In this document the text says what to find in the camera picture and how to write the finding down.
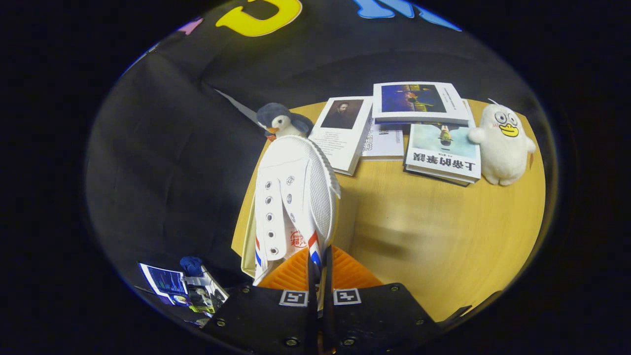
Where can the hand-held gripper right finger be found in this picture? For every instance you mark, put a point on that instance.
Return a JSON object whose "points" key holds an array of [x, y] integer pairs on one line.
{"points": [[374, 315]]}

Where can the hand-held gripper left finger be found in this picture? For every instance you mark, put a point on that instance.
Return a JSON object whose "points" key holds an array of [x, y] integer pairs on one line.
{"points": [[276, 315]]}

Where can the white canvas shoe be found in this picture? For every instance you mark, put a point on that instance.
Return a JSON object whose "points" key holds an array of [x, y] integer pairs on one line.
{"points": [[296, 197]]}

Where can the white and black device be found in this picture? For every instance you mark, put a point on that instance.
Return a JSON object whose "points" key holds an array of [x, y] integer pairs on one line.
{"points": [[204, 296]]}

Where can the blue cloth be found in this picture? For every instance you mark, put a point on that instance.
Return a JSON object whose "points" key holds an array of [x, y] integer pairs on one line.
{"points": [[191, 266]]}

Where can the computer monitor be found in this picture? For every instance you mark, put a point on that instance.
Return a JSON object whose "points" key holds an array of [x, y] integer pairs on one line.
{"points": [[165, 283]]}

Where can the thin white booklet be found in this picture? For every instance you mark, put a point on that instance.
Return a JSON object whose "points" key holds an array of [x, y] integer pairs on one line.
{"points": [[384, 143]]}

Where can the book with pale teal cover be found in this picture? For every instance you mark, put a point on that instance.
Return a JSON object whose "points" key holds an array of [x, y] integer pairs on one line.
{"points": [[443, 153]]}

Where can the white book with portrait cover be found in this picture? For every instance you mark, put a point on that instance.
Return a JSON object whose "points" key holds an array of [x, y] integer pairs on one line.
{"points": [[340, 135]]}

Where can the blue white penguin plush toy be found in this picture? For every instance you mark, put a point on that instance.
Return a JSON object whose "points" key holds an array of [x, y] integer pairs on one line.
{"points": [[281, 121]]}

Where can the white duck plush toy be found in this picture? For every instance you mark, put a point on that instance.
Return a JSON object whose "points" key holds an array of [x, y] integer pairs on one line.
{"points": [[503, 148]]}

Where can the book with dark blue cover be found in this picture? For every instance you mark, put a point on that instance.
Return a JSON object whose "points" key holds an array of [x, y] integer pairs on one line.
{"points": [[419, 101]]}

